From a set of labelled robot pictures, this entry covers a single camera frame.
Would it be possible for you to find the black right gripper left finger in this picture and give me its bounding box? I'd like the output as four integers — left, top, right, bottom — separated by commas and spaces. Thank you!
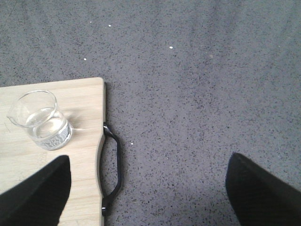
0, 155, 71, 226

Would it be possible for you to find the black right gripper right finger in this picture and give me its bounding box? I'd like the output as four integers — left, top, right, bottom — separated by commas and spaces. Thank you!
225, 153, 301, 226

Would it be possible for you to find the glass measuring beaker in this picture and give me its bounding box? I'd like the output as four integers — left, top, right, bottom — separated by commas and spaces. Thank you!
7, 90, 73, 151

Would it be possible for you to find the wooden cutting board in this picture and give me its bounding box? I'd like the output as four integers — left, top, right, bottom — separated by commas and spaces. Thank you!
0, 78, 105, 226

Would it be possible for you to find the black cutting board handle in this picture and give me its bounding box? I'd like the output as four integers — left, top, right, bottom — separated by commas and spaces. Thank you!
98, 122, 123, 217

